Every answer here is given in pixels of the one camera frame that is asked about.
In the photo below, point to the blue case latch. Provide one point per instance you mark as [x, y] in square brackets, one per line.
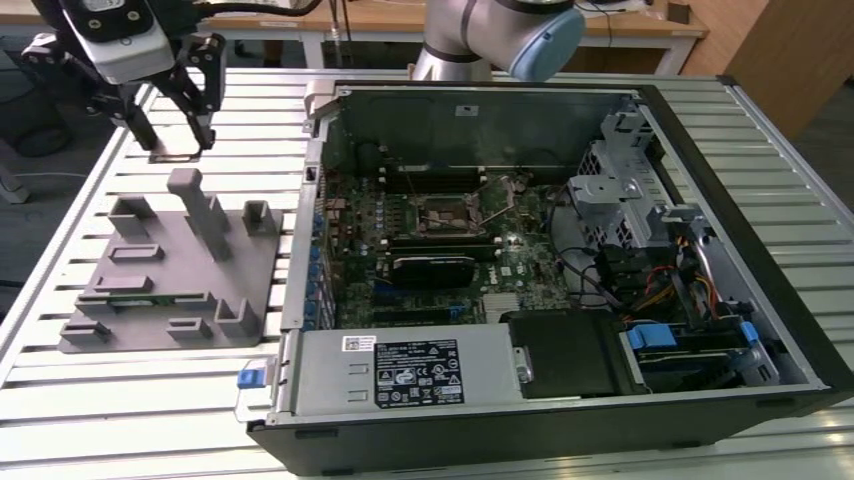
[250, 379]

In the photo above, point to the white stand foot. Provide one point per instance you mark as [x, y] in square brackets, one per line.
[16, 194]

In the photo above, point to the silver power supply unit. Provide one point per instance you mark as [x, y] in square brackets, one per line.
[320, 370]

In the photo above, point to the silver drive cage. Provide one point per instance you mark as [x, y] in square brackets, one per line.
[597, 192]

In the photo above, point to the blue disk carrier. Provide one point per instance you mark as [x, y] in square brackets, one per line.
[650, 337]

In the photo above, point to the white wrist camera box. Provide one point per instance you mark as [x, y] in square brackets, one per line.
[127, 55]

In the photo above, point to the silver CPU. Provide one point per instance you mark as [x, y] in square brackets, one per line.
[175, 158]

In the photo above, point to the black graphics card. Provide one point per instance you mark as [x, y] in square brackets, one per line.
[434, 274]

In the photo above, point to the white sticker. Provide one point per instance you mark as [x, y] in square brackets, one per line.
[467, 110]

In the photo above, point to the wooden cabinet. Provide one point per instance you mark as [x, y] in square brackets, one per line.
[787, 50]

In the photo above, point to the silver chipset heatsink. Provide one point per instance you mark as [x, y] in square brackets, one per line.
[502, 306]

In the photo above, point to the grey parts rack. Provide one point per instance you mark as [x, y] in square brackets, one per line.
[200, 280]

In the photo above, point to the silver disk bay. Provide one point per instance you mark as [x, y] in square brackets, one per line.
[767, 370]

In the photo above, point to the green RAM stick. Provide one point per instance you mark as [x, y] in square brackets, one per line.
[166, 300]

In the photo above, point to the small brown box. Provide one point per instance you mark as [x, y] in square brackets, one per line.
[678, 12]

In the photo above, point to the black PC case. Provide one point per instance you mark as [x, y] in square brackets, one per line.
[467, 440]

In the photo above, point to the CPU socket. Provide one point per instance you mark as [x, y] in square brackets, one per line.
[443, 210]

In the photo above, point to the green motherboard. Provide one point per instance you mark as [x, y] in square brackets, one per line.
[534, 260]

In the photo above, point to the wooden desk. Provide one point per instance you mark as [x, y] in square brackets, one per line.
[387, 20]

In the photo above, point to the black expansion slot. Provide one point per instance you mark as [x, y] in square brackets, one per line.
[414, 316]

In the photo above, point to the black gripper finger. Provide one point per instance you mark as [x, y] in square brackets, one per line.
[143, 130]
[212, 75]

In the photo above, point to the black fan shroud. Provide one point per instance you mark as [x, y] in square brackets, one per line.
[574, 355]

